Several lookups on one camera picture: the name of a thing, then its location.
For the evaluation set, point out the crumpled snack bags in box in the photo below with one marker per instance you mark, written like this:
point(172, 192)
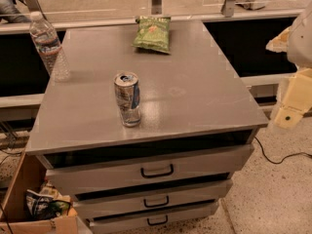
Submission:
point(47, 203)

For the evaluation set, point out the green jalapeno chip bag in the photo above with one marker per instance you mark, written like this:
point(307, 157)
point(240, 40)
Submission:
point(153, 34)

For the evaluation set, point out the grey drawer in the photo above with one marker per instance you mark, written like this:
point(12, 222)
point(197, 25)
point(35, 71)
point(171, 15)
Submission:
point(101, 177)
point(154, 218)
point(153, 200)

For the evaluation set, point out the middle grey drawer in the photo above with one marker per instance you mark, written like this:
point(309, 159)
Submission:
point(153, 200)

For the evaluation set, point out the person in jeans background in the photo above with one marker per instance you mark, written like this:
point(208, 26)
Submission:
point(10, 13)

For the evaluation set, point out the bottom grey drawer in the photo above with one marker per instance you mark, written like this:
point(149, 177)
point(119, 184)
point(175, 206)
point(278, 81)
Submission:
point(154, 218)

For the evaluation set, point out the top grey drawer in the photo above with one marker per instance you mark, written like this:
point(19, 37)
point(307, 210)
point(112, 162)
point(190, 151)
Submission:
point(101, 177)

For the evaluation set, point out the grey metal drawer cabinet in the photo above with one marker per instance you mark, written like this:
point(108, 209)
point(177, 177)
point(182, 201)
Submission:
point(190, 99)

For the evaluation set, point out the silver blue redbull can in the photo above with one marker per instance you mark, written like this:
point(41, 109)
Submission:
point(127, 96)

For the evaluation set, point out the brown cardboard box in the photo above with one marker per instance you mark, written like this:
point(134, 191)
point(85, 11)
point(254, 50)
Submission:
point(15, 217)

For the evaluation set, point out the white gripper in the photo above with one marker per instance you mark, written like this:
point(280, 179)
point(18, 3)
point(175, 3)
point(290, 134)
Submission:
point(301, 43)

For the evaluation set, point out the clear plastic water bottle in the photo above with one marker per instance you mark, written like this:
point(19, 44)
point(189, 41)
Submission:
point(49, 48)

